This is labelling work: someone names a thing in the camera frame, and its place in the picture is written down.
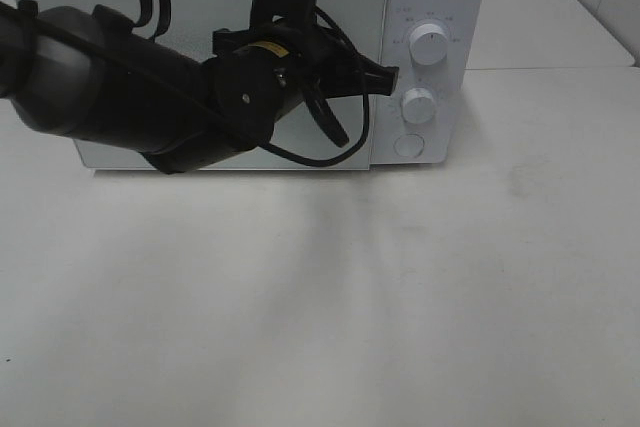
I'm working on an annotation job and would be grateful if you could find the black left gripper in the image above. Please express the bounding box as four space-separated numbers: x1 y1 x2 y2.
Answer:
212 21 400 146

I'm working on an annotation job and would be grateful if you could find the round white door button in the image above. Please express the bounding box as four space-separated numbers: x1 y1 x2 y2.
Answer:
394 134 425 159

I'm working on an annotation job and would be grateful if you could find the white microwave door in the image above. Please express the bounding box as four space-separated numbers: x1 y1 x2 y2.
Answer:
8 0 389 171

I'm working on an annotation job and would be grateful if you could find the lower white microwave knob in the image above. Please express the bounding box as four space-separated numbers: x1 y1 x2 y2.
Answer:
401 88 437 125

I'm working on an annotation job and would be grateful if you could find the white microwave knob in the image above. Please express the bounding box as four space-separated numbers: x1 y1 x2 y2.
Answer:
408 20 450 66
401 88 437 125

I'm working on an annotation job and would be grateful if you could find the upper white microwave knob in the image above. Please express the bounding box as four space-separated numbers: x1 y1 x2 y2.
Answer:
408 20 450 66

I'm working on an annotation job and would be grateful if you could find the white adjacent table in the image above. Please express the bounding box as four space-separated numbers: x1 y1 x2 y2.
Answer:
464 0 636 71

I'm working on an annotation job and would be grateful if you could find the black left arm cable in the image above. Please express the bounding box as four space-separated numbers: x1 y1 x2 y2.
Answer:
259 6 374 168

